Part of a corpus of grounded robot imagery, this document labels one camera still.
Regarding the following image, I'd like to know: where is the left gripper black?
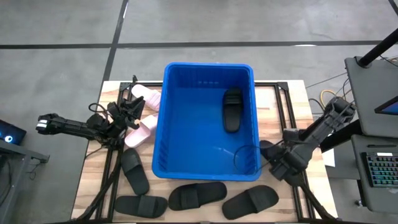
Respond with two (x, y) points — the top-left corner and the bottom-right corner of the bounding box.
(104, 95), (146, 138)

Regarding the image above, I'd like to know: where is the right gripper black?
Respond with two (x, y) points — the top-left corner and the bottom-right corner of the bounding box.
(267, 144), (313, 182)

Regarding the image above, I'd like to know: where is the pink slide sandal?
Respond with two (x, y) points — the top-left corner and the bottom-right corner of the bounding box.
(130, 83), (162, 112)
(124, 113), (159, 149)

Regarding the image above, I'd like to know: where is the black slide sandal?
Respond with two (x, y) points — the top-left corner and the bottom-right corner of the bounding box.
(168, 181), (228, 212)
(221, 184), (280, 220)
(221, 87), (244, 134)
(259, 139), (282, 162)
(114, 194), (169, 219)
(120, 147), (150, 196)

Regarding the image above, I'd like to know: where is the blue plastic bin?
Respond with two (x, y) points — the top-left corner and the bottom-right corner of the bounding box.
(151, 62), (262, 183)

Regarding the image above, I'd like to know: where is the white paper sheet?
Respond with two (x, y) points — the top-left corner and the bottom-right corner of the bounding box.
(322, 148), (336, 168)

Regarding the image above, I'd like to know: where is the black desk support bar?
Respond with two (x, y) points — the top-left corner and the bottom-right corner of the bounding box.
(319, 119), (363, 154)

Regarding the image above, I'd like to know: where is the grey keyboard tray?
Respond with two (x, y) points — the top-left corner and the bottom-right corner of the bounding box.
(350, 134), (398, 215)

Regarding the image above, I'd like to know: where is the backlit black keyboard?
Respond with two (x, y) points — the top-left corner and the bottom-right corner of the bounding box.
(361, 151), (398, 189)

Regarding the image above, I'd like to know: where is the large grey desk tray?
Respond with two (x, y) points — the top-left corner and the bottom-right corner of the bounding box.
(344, 55), (398, 139)

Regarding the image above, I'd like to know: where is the black screen device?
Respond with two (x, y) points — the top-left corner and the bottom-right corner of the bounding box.
(374, 95), (398, 116)

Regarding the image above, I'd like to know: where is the dark grey desk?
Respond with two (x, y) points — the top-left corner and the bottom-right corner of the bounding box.
(0, 139), (50, 224)

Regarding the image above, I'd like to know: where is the black computer blue light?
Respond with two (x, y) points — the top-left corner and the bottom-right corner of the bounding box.
(0, 119), (27, 146)

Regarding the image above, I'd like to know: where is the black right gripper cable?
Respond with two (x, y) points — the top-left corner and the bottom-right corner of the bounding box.
(233, 144), (274, 175)

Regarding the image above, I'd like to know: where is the black aluminium table frame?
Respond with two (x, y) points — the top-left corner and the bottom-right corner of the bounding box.
(74, 74), (338, 224)

